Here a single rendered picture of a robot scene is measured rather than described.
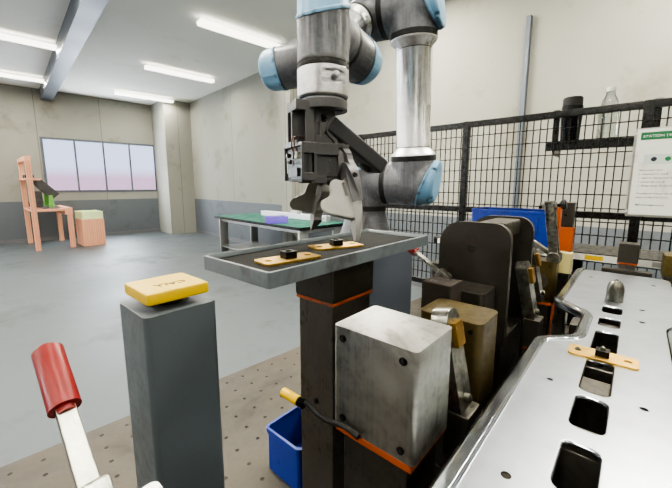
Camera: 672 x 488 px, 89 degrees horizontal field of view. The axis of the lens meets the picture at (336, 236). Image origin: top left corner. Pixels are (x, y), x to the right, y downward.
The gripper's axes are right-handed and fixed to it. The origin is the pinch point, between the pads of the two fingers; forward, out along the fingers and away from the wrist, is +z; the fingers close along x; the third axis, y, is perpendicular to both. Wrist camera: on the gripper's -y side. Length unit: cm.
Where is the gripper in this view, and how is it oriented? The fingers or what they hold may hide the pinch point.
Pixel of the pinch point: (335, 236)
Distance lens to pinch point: 54.4
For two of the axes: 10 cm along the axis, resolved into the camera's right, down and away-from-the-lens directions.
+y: -8.8, 0.7, -4.7
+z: 0.0, 9.9, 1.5
